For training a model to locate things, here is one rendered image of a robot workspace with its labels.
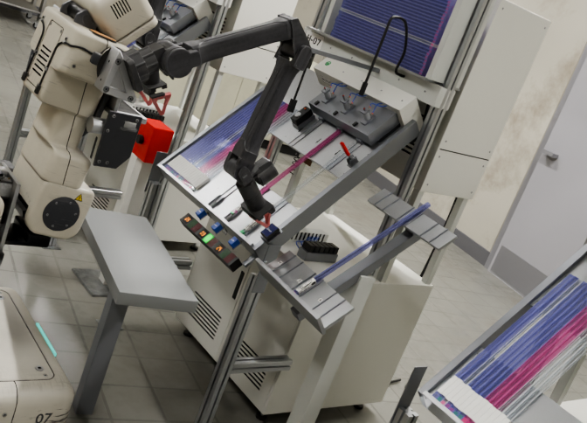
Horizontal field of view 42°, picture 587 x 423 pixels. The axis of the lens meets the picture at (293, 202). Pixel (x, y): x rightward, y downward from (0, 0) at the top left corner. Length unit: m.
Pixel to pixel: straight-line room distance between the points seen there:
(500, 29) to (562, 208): 3.23
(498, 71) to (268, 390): 1.42
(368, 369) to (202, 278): 0.77
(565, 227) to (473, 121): 3.06
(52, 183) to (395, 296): 1.43
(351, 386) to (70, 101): 1.65
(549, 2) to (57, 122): 5.05
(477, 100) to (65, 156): 1.47
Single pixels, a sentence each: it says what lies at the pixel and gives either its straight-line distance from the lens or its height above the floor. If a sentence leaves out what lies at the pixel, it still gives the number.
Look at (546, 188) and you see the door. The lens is 6.05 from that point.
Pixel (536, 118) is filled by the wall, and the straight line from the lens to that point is 6.34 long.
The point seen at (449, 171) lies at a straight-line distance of 2.90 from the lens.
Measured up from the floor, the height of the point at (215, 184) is 0.78.
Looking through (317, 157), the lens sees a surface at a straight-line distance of 2.67.
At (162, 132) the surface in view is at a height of 0.77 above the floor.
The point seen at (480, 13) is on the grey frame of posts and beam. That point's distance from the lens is 2.66.
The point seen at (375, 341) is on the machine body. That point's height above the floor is 0.36.
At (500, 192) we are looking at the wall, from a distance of 6.42.
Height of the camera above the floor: 1.52
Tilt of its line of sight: 15 degrees down
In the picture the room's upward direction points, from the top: 21 degrees clockwise
